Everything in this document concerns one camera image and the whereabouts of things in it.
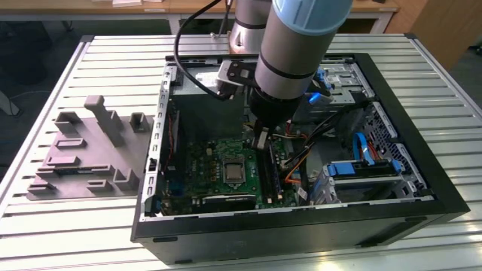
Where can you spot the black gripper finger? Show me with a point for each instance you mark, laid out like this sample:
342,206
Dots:
262,139

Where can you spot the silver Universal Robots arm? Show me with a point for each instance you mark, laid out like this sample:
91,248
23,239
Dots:
294,56

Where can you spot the black RAM slot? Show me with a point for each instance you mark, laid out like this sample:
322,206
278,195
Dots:
275,169
264,175

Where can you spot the grey power supply unit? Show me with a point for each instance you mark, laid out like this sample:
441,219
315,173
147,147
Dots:
203,113

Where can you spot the silver drive cage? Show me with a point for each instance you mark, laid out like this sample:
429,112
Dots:
346,96

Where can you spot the green motherboard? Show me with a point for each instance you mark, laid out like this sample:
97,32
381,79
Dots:
199,175

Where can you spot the black graphics card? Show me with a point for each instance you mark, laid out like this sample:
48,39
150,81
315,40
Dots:
226,201

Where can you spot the hard disk in blue carrier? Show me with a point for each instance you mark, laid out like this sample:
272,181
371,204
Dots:
344,168

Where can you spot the black PC case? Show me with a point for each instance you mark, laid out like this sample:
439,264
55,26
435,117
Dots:
263,240

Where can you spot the blue plastic latch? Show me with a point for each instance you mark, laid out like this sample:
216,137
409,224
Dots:
154,206

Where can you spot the wooden desk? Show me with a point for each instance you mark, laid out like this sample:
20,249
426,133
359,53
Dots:
367,8

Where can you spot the grey parts rack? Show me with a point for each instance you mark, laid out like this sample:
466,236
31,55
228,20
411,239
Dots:
89,172

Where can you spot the RAM stick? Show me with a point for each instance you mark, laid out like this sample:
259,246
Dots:
80,170

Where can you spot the brown wooden cabinet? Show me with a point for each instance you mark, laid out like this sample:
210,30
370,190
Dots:
443,28

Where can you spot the white box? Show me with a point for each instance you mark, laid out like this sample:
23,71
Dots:
128,2

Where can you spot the silver white wrist camera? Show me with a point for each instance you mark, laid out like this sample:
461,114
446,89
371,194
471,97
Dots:
323,98

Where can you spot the blue plastic drive bracket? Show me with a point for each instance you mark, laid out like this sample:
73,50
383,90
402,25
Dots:
326,84

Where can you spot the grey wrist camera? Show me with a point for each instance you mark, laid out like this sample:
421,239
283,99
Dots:
207,79

